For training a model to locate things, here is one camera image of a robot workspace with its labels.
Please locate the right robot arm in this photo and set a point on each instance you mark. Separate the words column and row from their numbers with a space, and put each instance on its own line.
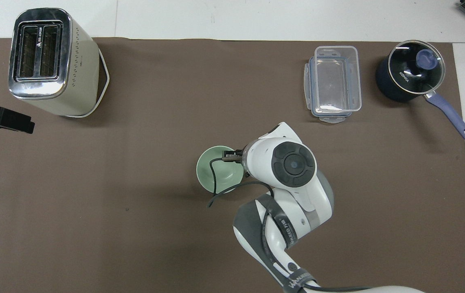
column 263, row 160

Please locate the glass pot lid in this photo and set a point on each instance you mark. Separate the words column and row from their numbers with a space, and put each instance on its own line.
column 409, row 75

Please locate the silver toaster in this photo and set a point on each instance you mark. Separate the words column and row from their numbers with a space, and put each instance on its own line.
column 80, row 73

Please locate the clear plastic food container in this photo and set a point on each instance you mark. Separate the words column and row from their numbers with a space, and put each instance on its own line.
column 334, row 83

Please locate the green bowl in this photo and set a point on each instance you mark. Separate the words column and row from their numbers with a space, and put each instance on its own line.
column 204, row 173

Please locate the dark blue saucepan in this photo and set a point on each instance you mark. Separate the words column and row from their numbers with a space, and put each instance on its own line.
column 385, row 83

